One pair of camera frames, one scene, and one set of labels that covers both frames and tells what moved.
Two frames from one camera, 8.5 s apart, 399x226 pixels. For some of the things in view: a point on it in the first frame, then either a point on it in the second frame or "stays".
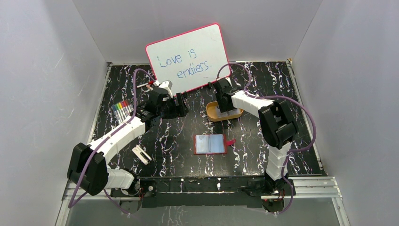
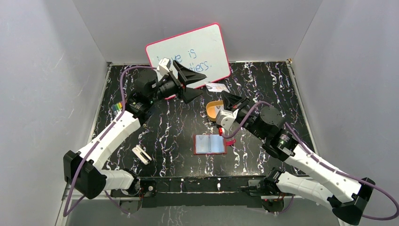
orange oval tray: [211, 113] stays
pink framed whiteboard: [190, 61] stays
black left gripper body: [179, 104] -> [178, 85]
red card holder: [211, 144] stays
